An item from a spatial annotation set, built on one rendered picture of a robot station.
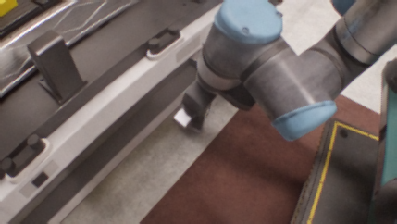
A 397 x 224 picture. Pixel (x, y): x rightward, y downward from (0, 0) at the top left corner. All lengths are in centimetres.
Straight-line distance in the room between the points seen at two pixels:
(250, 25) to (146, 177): 118
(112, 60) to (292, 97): 44
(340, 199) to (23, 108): 106
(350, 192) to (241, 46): 87
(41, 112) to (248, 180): 106
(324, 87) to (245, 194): 103
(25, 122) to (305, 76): 54
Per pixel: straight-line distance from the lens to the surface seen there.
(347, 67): 43
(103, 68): 64
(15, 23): 75
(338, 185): 112
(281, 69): 36
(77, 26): 75
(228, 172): 140
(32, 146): 57
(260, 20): 37
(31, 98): 67
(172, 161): 146
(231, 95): 49
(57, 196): 111
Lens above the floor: 126
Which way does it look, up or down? 51 degrees down
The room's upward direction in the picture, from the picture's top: 5 degrees counter-clockwise
